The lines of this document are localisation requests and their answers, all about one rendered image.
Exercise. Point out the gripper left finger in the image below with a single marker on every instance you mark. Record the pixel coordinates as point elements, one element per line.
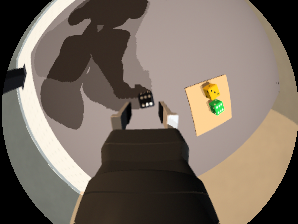
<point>122,118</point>

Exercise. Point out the peach flat mat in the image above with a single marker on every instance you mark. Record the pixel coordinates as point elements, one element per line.
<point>204,119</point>

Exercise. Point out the green die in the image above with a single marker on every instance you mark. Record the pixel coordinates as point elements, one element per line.
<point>216,106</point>

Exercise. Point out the yellow die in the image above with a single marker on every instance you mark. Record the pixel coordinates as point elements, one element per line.
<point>211,91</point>

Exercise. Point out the black die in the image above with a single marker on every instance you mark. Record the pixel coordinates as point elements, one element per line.
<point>146,99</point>

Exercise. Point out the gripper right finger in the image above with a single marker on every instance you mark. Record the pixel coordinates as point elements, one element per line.
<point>167,118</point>

